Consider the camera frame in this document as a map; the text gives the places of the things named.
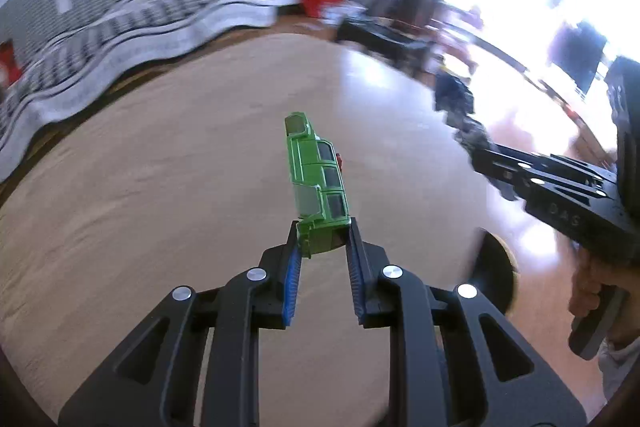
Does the black wooden furniture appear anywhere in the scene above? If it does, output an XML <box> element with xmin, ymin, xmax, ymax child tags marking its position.
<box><xmin>335</xmin><ymin>14</ymin><xmax>441</xmax><ymax>68</ymax></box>

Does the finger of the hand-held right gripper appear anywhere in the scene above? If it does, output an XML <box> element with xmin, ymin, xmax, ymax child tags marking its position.
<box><xmin>472</xmin><ymin>144</ymin><xmax>618</xmax><ymax>184</ymax></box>
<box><xmin>487</xmin><ymin>172</ymin><xmax>608</xmax><ymax>210</ymax></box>

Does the red cushion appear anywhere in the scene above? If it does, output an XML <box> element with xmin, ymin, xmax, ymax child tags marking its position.
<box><xmin>0</xmin><ymin>44</ymin><xmax>18</xmax><ymax>88</ymax></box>

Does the striped black white sofa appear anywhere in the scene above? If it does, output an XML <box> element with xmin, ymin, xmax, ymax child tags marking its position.
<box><xmin>0</xmin><ymin>0</ymin><xmax>278</xmax><ymax>180</ymax></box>

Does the green toy bus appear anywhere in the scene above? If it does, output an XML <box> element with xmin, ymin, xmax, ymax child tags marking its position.
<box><xmin>284</xmin><ymin>111</ymin><xmax>352</xmax><ymax>258</ymax></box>

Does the person's right hand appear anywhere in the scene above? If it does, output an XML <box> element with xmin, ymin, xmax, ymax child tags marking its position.
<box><xmin>569</xmin><ymin>252</ymin><xmax>610</xmax><ymax>324</ymax></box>

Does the black round disc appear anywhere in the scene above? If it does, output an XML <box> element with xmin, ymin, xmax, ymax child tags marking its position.
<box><xmin>470</xmin><ymin>229</ymin><xmax>516</xmax><ymax>315</ymax></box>

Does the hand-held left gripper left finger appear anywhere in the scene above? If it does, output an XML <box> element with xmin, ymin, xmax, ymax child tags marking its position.
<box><xmin>57</xmin><ymin>221</ymin><xmax>303</xmax><ymax>427</ymax></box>

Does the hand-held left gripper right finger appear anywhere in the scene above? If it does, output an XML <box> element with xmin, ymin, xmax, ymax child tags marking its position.
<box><xmin>346</xmin><ymin>217</ymin><xmax>586</xmax><ymax>427</ymax></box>

